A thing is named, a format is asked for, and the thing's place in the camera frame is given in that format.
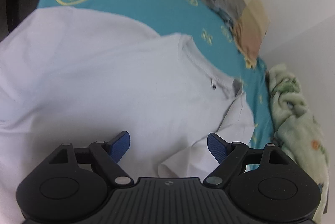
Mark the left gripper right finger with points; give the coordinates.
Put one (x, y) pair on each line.
(218, 147)

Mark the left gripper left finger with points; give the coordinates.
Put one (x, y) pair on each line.
(118, 146)

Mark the light green fleece blanket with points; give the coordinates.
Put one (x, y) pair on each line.
(297, 131)

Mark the white t-shirt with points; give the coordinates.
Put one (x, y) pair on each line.
(79, 75)

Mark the teal patterned bed sheet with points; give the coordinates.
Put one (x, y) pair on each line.
(209, 33)

